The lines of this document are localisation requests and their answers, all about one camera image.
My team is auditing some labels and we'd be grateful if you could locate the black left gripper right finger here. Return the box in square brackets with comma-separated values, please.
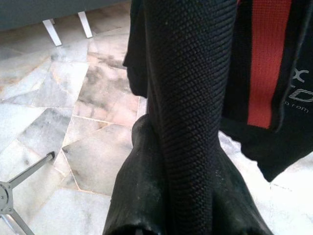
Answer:
[210, 146, 274, 235]

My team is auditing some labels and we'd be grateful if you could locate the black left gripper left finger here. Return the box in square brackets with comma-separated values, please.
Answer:
[102, 115, 169, 235]

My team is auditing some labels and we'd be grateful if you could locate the black jersey with red collar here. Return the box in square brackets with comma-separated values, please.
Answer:
[123, 0, 294, 235]

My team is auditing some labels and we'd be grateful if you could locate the silver metal clothes rack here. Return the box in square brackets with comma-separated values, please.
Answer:
[0, 151, 56, 235]

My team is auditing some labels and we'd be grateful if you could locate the black TV console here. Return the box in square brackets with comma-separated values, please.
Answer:
[0, 0, 133, 47]

